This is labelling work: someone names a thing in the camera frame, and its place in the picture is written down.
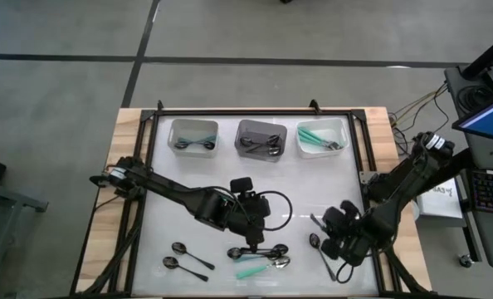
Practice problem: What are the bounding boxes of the silver spoon thick teal handle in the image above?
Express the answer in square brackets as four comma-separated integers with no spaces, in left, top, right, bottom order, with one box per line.
[235,255,291,280]
[297,126,334,147]
[298,131,333,149]

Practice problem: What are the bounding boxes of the yellow and black cables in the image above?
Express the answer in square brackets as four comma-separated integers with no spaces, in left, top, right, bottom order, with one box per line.
[389,81,451,157]

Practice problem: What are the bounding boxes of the black pole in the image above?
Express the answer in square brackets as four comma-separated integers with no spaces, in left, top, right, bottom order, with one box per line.
[461,28,493,79]

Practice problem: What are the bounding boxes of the grey metal stand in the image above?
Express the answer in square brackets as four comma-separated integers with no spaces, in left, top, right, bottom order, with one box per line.
[0,178,50,299]

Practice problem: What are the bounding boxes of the monitor with blue screen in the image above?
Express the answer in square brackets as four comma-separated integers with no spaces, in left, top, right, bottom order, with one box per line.
[452,89,493,145]

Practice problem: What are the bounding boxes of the black cable bundle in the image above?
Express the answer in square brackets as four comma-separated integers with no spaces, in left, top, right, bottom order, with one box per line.
[78,194,144,296]

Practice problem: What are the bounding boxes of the white plastic bin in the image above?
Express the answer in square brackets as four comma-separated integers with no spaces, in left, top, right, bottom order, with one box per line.
[295,117,350,159]
[166,118,220,159]

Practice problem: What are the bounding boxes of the grey plastic bin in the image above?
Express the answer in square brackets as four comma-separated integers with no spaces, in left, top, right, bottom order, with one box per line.
[233,119,288,163]

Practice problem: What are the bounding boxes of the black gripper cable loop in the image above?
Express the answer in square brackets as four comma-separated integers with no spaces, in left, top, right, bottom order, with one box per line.
[256,189,294,232]

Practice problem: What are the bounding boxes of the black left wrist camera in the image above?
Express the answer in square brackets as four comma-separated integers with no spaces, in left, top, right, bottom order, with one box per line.
[229,177,255,194]

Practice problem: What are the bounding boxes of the silver fork thick teal handle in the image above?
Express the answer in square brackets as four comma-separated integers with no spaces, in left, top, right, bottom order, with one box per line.
[308,135,342,150]

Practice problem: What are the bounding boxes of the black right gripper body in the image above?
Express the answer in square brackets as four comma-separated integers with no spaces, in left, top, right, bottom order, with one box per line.
[342,202,374,267]

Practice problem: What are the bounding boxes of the white glossy table sheet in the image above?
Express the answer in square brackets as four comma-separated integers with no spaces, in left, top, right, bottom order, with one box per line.
[130,114,381,297]

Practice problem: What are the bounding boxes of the grey equipment cart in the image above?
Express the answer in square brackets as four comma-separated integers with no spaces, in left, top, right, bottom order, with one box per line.
[443,65,493,270]

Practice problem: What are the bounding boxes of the black metal spoon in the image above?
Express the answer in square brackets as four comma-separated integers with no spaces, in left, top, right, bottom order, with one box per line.
[162,256,210,283]
[171,242,217,271]
[239,135,272,153]
[227,246,272,261]
[246,133,281,154]
[246,243,290,257]
[248,140,282,157]
[309,233,339,282]

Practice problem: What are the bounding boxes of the white paper sheet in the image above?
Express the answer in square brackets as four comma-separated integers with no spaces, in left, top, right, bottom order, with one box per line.
[415,177,466,220]

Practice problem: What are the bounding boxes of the black table frame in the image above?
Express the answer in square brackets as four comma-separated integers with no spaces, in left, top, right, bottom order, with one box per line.
[69,99,435,299]

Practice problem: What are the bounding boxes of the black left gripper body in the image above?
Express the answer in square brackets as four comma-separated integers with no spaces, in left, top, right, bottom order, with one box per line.
[225,191,271,244]

